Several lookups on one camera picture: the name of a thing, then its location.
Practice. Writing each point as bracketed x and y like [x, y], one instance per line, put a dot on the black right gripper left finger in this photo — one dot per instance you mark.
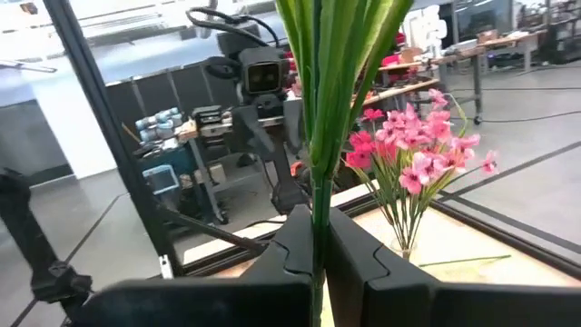
[204, 304]

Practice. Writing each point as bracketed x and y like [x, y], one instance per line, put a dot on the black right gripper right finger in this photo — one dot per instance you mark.
[431, 309]

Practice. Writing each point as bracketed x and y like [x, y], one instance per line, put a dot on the black artificial tulip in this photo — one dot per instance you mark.
[327, 91]

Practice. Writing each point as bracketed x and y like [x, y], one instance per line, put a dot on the clear glass vase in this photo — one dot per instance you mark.
[404, 252]

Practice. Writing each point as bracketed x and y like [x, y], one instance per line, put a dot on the yellow artificial tulip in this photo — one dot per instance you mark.
[476, 260]

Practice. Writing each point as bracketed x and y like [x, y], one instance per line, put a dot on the red artificial flower bunch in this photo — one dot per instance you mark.
[361, 156]

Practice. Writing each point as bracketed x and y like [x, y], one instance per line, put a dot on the pink artificial flower bunch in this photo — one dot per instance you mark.
[426, 163]

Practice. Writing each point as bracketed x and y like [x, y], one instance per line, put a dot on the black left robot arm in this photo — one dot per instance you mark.
[281, 181]

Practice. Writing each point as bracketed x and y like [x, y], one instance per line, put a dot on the cluttered workbench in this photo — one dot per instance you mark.
[172, 154]

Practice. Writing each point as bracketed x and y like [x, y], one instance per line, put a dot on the dark partition panels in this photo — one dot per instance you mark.
[154, 95]

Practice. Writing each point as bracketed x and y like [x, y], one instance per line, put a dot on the blue plastic bin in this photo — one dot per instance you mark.
[161, 181]

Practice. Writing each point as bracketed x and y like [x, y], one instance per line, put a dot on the wooden table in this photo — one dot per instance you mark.
[499, 43]

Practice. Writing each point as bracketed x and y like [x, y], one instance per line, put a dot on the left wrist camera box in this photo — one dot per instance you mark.
[263, 77]

